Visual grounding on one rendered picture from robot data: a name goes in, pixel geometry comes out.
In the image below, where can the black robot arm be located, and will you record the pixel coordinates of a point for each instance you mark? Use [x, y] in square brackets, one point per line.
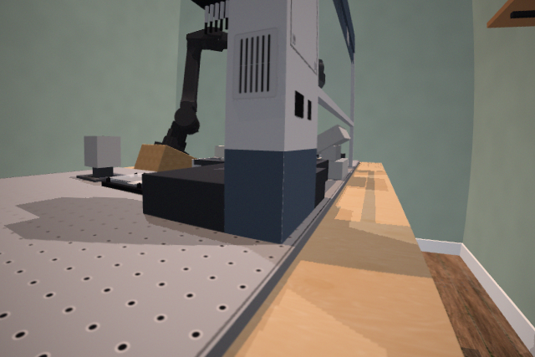
[185, 117]

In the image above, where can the white ready button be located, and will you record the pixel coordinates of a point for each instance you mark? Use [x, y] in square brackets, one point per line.
[102, 153]

